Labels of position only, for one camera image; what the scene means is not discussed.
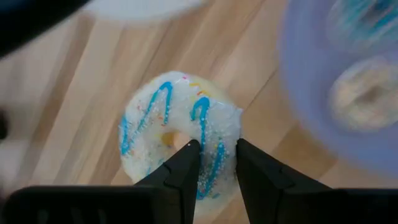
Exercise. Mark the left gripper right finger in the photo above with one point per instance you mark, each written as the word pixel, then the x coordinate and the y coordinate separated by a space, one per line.
pixel 264 186

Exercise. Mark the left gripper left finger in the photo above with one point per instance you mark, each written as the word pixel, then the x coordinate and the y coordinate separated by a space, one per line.
pixel 183 174

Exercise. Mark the large white donut blue drizzle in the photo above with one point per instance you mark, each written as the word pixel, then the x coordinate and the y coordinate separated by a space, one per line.
pixel 174 102

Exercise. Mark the small cream iced donut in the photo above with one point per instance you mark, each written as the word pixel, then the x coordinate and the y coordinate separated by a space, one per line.
pixel 357 105

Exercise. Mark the small teal iced donut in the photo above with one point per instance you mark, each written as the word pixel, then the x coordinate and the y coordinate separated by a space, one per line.
pixel 363 21

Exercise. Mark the purple plate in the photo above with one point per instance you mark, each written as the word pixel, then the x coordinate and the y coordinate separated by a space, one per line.
pixel 304 77

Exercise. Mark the white round placemat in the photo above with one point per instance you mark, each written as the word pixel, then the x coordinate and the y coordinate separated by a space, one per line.
pixel 140 7

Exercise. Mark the black aluminium table frame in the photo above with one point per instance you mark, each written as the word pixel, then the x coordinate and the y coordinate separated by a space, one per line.
pixel 28 21

